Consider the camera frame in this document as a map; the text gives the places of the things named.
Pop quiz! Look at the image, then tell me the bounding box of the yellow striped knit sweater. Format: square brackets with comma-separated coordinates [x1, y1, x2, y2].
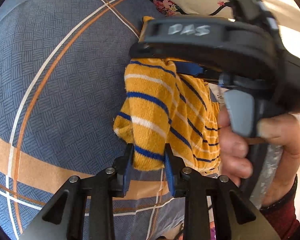
[112, 16, 221, 176]

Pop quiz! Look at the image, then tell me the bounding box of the dark red sleeve forearm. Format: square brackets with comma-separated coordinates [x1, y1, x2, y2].
[260, 176, 300, 239]

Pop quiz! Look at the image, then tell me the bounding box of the person's right hand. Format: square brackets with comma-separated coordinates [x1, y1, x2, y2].
[218, 106, 300, 206]

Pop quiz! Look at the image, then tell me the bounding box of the blue plaid bed sheet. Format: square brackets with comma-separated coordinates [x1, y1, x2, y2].
[0, 0, 213, 240]

